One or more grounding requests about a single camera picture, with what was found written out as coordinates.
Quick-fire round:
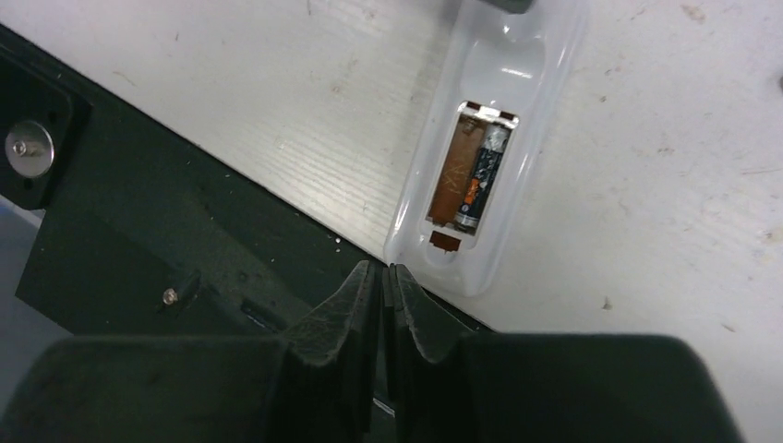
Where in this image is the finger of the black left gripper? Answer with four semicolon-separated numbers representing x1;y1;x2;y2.
482;0;535;14

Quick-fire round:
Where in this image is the black orange AAA battery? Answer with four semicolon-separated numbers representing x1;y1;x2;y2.
454;124;511;233

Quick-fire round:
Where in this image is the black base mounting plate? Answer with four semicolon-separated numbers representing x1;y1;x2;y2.
0;24;490;443

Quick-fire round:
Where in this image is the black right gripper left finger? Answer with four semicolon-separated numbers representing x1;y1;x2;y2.
1;261;381;442

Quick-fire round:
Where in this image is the white remote control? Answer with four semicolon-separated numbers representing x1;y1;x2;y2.
382;1;589;296

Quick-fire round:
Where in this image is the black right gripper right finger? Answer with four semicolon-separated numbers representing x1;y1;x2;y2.
382;265;741;442

